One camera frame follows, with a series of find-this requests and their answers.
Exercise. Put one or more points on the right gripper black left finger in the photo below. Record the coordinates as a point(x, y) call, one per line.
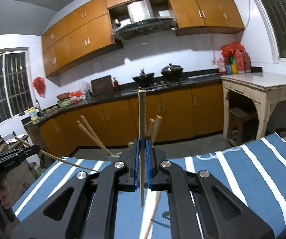
point(85, 206)

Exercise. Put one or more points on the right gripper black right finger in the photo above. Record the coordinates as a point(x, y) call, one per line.
point(200, 206)

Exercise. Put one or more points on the lower wooden kitchen cabinets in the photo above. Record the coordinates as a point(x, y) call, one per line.
point(186, 112)

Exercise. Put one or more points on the person left hand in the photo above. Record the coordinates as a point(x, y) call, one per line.
point(6, 194)

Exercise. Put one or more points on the blue white striped tablecloth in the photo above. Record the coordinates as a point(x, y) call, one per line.
point(255, 172)

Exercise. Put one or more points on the yellow detergent bottle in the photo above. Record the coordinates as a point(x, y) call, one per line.
point(32, 113)

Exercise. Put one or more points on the wooden chopstick beside holder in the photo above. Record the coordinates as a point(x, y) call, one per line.
point(158, 196)

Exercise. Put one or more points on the green perforated utensil holder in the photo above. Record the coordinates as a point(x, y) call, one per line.
point(116, 152)

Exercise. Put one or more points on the stacked bowls on counter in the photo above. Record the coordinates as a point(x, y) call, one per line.
point(64, 100)

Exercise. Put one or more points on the dark wooden stool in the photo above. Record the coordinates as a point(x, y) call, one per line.
point(236, 120)

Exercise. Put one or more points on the wooden chopstick far left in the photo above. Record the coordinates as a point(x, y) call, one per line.
point(88, 127)

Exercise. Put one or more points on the wooden chopstick under gripper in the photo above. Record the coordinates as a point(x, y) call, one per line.
point(150, 126)

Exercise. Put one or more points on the white marble top side table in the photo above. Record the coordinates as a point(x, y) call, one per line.
point(266, 90)

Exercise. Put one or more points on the dark cutting board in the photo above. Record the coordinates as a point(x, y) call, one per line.
point(102, 86)

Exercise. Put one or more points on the small red bottle on counter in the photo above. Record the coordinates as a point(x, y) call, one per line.
point(116, 84)

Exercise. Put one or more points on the black lidded wok right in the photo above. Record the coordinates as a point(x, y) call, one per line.
point(172, 72)

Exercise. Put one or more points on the black wok left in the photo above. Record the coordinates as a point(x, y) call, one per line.
point(144, 80)

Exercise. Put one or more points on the red bottles and bags cluster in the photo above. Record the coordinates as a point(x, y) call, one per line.
point(234, 60)

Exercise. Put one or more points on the black range hood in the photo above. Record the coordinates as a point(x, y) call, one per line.
point(145, 27)

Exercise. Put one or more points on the red plastic bag on wall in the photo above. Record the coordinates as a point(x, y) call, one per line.
point(40, 86)

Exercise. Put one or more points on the upper wooden wall cabinets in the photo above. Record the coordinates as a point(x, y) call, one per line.
point(87, 32)

